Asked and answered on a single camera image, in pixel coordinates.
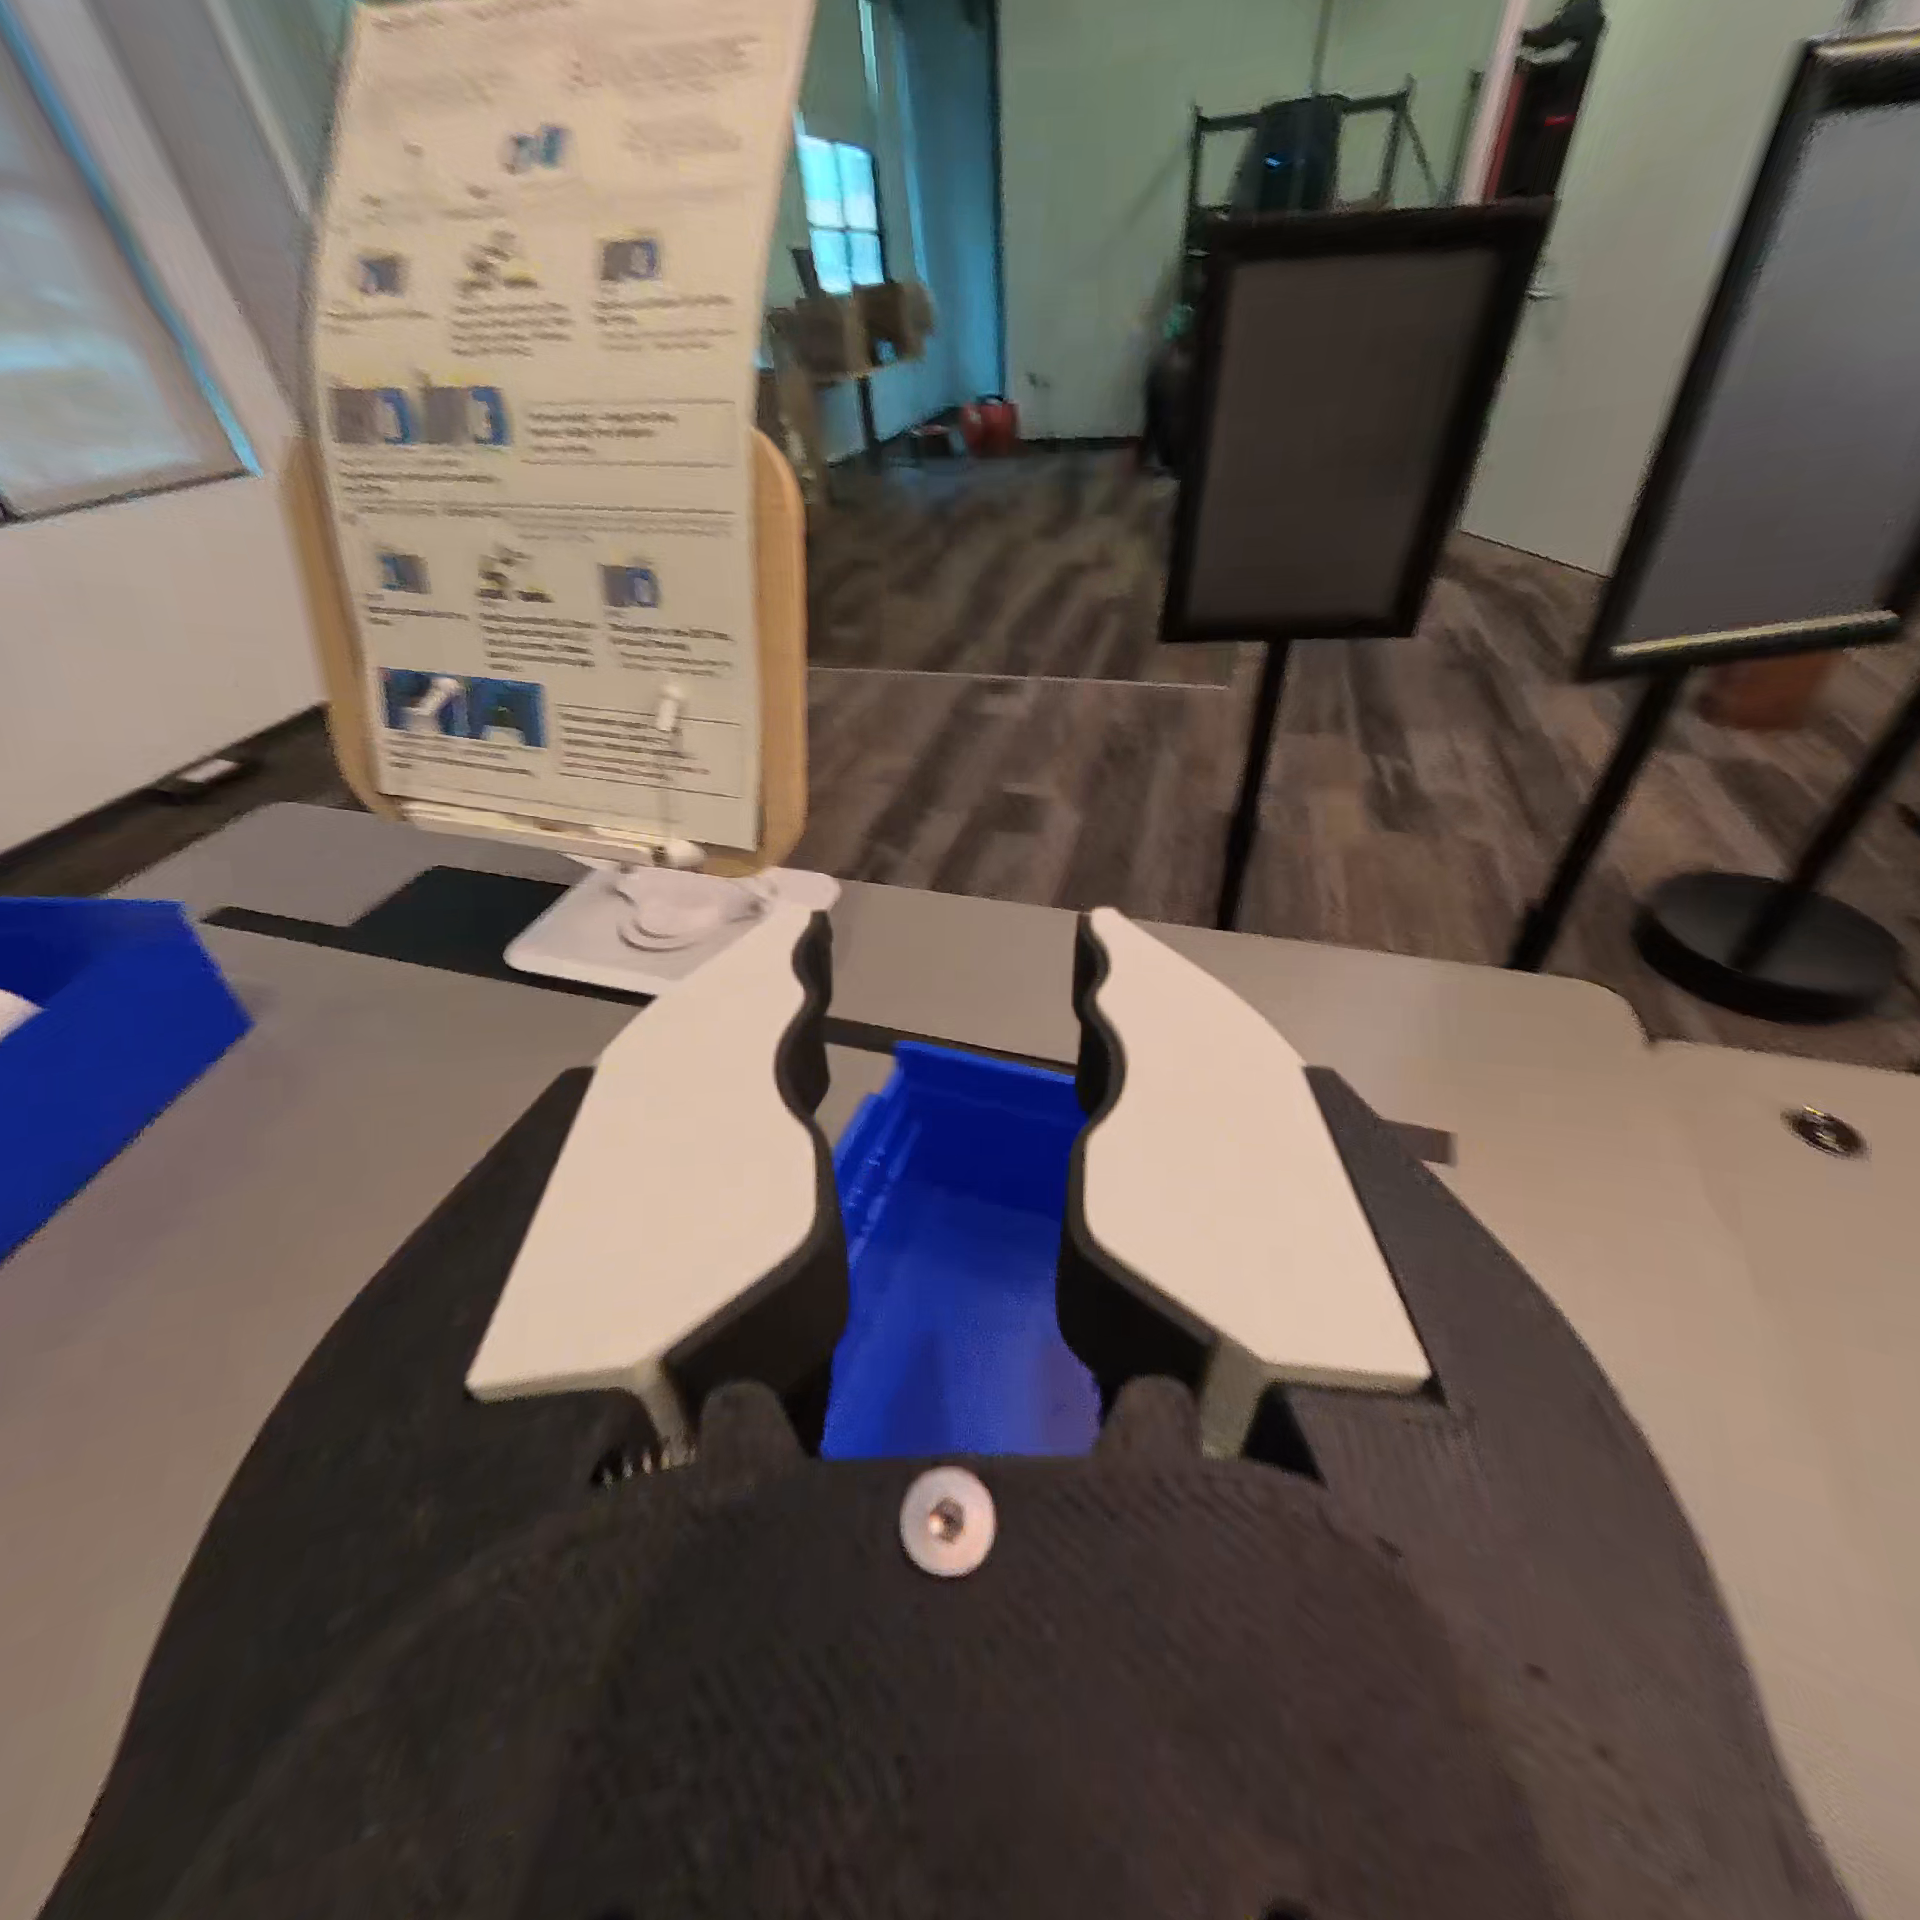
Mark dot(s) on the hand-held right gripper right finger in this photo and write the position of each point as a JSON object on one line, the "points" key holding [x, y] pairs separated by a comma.
{"points": [[1244, 1202]]}

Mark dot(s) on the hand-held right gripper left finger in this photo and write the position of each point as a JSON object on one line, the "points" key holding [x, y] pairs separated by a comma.
{"points": [[662, 1202]]}

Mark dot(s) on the blue plastic bin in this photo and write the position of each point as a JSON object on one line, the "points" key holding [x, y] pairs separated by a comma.
{"points": [[961, 1276], [105, 1080]]}

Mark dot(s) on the round desk grommet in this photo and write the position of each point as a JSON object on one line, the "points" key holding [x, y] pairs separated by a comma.
{"points": [[1827, 1128]]}

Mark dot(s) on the small black floor device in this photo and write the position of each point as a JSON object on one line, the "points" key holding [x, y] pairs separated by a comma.
{"points": [[201, 776]]}

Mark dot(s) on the instruction board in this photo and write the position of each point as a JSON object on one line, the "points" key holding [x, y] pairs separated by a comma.
{"points": [[555, 451]]}

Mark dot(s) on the black framed sign stand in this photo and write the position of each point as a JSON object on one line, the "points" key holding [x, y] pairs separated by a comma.
{"points": [[1335, 435], [1785, 375]]}

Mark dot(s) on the small red container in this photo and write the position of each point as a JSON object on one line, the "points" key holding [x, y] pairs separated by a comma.
{"points": [[990, 424]]}

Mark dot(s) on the stack of cardboard boxes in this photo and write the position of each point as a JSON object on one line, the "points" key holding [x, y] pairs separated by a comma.
{"points": [[839, 331]]}

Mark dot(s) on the metal shelf rack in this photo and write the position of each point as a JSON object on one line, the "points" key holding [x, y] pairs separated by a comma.
{"points": [[1306, 150]]}

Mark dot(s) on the large window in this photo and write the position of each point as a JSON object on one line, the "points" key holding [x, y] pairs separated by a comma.
{"points": [[90, 300]]}

